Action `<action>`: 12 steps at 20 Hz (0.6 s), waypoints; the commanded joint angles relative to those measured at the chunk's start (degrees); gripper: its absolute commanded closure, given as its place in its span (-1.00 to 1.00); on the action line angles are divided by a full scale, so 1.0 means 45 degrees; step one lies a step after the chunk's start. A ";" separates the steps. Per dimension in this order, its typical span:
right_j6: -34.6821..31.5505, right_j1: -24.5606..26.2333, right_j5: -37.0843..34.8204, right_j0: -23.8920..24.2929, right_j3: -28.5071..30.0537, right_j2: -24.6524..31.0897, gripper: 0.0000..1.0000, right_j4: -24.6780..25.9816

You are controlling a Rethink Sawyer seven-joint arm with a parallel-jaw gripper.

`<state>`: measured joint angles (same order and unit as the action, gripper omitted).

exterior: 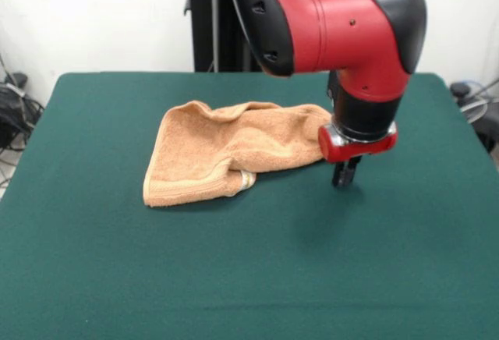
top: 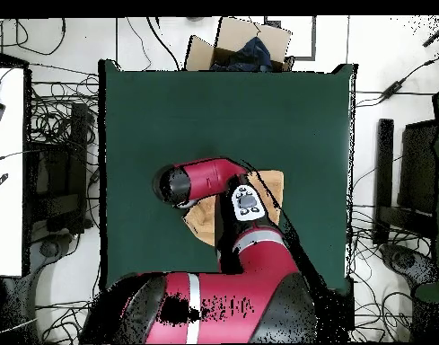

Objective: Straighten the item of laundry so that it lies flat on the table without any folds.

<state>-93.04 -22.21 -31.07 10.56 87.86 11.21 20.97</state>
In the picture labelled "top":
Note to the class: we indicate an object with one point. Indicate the tan terry towel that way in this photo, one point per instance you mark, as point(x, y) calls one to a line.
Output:
point(203, 222)

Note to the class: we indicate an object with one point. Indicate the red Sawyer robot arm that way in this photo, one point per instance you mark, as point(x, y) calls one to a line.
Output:
point(219, 305)

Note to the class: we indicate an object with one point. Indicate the dark green table cloth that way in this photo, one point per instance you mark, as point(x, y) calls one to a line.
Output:
point(204, 115)

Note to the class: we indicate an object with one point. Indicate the dark blue garment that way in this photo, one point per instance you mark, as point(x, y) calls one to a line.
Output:
point(253, 54)

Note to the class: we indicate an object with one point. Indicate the black metal stand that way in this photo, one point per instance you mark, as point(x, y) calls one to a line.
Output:
point(384, 161)
point(77, 161)

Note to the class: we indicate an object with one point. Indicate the open cardboard box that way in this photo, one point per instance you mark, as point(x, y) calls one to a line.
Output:
point(240, 32)

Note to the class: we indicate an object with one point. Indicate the black floor equipment lump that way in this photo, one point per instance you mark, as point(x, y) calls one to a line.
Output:
point(50, 248)
point(405, 260)

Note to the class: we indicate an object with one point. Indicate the black power adapter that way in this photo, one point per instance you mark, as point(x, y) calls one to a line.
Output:
point(392, 90)

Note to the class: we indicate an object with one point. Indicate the white desk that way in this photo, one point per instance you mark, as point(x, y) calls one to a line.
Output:
point(7, 215)

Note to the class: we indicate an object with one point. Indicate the black rod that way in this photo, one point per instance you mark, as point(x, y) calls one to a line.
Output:
point(436, 35)

